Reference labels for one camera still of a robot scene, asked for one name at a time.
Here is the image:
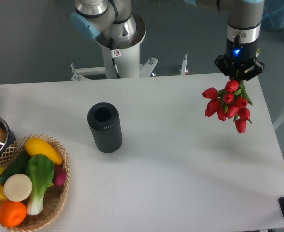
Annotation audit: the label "blue plastic bag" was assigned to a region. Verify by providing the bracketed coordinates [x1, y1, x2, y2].
[261, 0, 284, 33]

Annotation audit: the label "purple radish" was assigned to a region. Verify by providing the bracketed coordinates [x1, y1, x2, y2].
[52, 165, 67, 186]

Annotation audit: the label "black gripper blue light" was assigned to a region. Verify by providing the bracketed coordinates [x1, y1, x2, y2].
[215, 38, 265, 81]

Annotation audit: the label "green bok choy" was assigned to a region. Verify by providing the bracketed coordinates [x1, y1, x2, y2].
[26, 154, 55, 216]

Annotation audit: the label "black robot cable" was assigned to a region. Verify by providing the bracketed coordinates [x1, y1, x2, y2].
[108, 0, 121, 79]

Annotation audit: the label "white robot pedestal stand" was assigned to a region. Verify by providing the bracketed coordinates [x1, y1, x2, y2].
[71, 12, 158, 81]

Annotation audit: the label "yellow squash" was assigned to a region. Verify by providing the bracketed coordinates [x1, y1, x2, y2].
[25, 137, 63, 165]

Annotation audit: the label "dark green cucumber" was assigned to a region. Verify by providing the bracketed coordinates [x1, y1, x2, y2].
[0, 150, 31, 185]

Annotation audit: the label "dark grey ribbed vase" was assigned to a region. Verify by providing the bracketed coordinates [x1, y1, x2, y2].
[87, 102, 122, 153]

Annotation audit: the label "woven wicker basket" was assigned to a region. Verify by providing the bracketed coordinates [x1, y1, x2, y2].
[0, 134, 70, 232]

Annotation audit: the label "orange fruit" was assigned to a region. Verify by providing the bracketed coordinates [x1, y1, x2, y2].
[0, 201, 27, 227]

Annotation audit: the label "red tulip bouquet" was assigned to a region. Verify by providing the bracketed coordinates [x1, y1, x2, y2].
[202, 77, 253, 134]

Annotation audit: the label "cream round onion slice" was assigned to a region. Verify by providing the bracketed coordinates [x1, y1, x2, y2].
[3, 174, 32, 202]

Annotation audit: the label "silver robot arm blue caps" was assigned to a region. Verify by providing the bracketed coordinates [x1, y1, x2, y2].
[70, 0, 264, 81]

